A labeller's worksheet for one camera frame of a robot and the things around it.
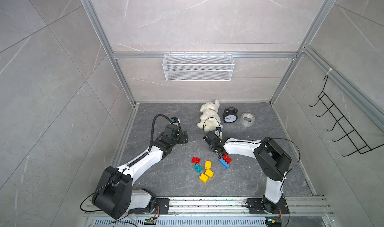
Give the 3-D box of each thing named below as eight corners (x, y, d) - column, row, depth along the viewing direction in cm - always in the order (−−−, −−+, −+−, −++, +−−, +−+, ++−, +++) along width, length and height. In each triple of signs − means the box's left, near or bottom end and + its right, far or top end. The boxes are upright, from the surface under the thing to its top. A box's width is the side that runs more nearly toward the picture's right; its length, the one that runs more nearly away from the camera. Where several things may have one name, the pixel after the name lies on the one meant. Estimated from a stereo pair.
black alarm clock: (222, 122, 109) (224, 113, 100) (221, 117, 113) (223, 107, 104) (235, 122, 109) (239, 113, 100) (234, 117, 113) (237, 107, 104)
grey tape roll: (241, 126, 108) (242, 123, 104) (238, 116, 114) (240, 112, 111) (255, 126, 107) (256, 123, 104) (251, 116, 114) (253, 112, 111)
